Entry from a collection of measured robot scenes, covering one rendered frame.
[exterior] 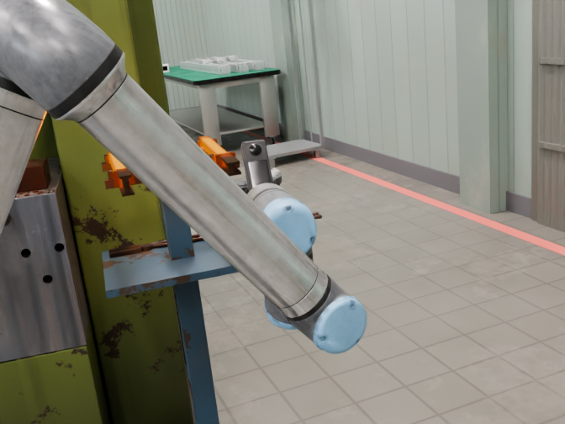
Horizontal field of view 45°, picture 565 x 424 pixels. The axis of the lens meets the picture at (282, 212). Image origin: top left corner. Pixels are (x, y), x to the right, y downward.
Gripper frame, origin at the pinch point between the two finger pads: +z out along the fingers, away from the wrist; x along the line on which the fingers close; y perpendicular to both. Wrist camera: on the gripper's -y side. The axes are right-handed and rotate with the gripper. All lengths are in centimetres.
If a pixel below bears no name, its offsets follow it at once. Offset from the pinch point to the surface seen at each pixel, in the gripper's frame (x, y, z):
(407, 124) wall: 191, 59, 323
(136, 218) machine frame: -21, 24, 65
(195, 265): -10.1, 26.3, 22.0
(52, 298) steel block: -47, 37, 45
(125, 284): -27.4, 26.3, 18.0
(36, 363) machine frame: -55, 54, 46
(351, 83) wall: 181, 34, 407
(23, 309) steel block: -55, 38, 46
